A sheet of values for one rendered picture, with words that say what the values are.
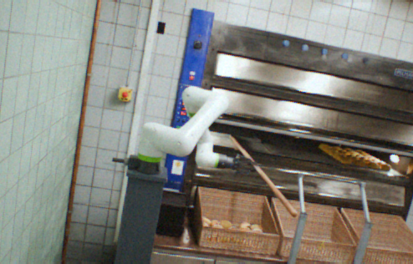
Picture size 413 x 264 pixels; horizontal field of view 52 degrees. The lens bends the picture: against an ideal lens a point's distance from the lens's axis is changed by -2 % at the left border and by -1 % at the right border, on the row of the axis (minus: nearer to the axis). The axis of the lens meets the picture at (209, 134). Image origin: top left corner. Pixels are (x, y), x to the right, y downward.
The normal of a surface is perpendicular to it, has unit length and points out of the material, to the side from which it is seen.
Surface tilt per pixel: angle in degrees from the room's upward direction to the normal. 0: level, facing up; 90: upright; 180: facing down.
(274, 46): 90
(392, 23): 90
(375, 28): 90
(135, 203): 90
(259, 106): 71
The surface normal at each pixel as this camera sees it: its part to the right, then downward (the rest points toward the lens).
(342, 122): 0.17, -0.14
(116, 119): 0.11, 0.20
